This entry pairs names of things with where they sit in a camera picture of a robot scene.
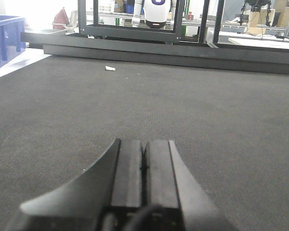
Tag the white work table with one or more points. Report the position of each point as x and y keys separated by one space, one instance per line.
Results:
x=265 y=41

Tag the grey metal cart frame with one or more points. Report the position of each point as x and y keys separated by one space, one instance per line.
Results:
x=142 y=32

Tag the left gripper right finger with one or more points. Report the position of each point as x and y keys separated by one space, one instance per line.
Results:
x=171 y=185

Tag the blue plastic crate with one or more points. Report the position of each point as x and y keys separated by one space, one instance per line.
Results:
x=11 y=45

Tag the dark metal rail beam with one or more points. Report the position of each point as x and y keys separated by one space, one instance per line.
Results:
x=213 y=56

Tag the white paper scrap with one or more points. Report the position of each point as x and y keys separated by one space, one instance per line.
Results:
x=108 y=68

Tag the red bag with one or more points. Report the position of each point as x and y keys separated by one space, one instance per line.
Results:
x=60 y=20

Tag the white humanoid robot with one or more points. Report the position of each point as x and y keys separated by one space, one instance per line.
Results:
x=155 y=12

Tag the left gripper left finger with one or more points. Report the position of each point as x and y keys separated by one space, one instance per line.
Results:
x=112 y=183

